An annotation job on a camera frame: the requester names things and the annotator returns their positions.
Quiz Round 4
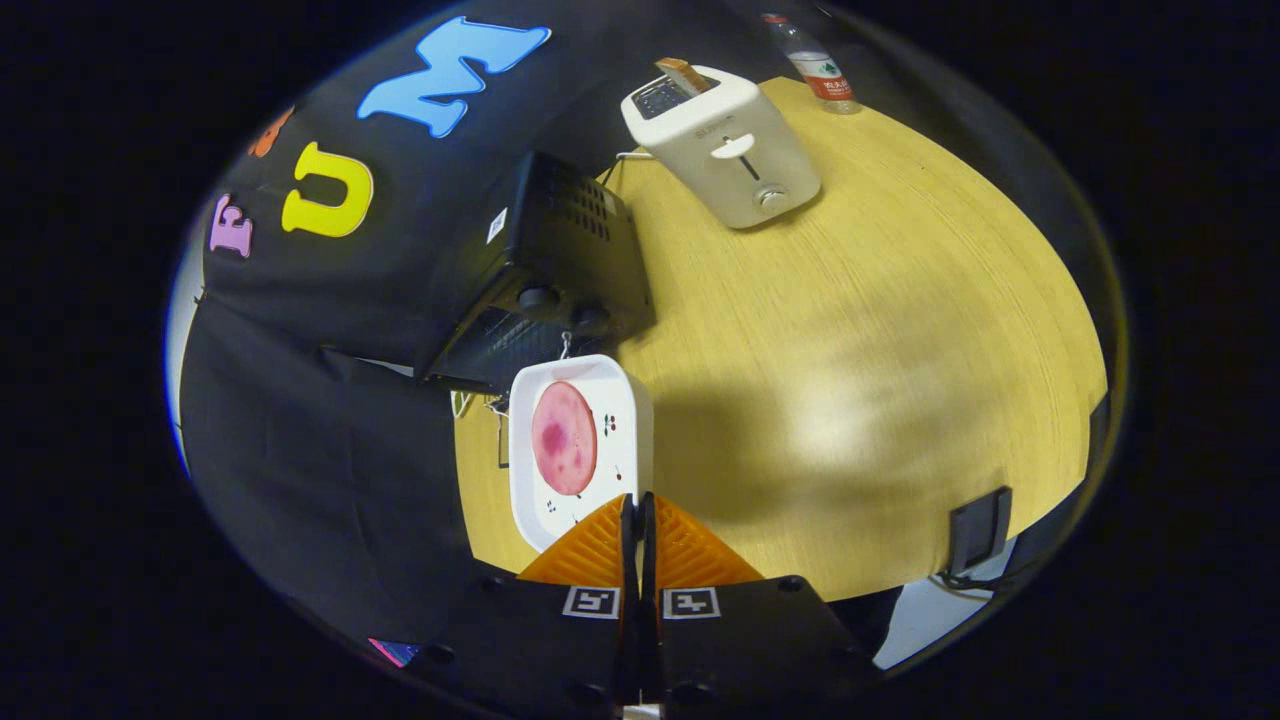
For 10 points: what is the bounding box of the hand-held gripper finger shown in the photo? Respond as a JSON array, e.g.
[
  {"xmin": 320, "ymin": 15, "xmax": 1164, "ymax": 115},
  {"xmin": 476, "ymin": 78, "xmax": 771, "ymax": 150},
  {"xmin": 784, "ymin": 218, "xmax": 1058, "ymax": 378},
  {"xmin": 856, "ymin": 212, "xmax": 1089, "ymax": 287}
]
[
  {"xmin": 425, "ymin": 492, "xmax": 641, "ymax": 706},
  {"xmin": 640, "ymin": 492, "xmax": 881, "ymax": 706}
]

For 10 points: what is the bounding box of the pink ham slice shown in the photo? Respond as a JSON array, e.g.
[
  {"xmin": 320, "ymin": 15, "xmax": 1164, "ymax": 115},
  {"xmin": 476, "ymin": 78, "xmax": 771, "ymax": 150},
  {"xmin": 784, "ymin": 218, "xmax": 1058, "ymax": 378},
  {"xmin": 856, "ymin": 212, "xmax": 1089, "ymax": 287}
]
[{"xmin": 531, "ymin": 381, "xmax": 600, "ymax": 497}]

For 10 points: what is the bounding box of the white square plate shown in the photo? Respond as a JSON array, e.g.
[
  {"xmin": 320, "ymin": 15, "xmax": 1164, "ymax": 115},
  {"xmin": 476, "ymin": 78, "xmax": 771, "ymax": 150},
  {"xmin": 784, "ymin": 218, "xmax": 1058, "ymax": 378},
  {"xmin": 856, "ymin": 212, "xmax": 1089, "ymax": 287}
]
[{"xmin": 508, "ymin": 354, "xmax": 655, "ymax": 553}]

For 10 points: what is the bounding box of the black toaster oven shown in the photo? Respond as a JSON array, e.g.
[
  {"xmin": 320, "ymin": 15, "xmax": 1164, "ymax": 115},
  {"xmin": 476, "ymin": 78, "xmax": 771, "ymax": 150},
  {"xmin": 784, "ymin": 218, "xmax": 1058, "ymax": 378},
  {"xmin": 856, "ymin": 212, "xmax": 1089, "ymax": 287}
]
[{"xmin": 415, "ymin": 150, "xmax": 656, "ymax": 471}]

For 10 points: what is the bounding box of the white toaster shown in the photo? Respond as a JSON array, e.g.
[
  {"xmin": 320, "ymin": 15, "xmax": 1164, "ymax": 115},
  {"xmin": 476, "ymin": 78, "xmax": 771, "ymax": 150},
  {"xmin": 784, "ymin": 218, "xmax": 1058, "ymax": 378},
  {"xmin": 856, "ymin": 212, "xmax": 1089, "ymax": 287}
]
[{"xmin": 620, "ymin": 65, "xmax": 823, "ymax": 230}]

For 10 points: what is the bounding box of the black box on table edge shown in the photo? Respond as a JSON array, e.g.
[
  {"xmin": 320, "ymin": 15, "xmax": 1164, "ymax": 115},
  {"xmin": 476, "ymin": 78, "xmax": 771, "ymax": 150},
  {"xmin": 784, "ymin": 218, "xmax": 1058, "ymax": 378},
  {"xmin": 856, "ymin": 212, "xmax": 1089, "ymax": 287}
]
[{"xmin": 945, "ymin": 487, "xmax": 1013, "ymax": 579}]

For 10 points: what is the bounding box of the brown bread slice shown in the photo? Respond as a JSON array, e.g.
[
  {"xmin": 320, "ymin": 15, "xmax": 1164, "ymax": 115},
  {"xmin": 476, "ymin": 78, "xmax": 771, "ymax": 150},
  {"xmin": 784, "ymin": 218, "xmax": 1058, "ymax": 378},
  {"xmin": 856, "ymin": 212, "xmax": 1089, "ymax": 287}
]
[{"xmin": 655, "ymin": 57, "xmax": 713, "ymax": 98}]

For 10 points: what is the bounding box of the clear bottle with red label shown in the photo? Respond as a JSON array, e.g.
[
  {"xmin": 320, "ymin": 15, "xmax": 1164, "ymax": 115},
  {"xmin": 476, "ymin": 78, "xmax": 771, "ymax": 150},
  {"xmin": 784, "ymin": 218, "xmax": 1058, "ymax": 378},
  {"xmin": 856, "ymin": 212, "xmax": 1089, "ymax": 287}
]
[{"xmin": 760, "ymin": 12, "xmax": 861, "ymax": 115}]

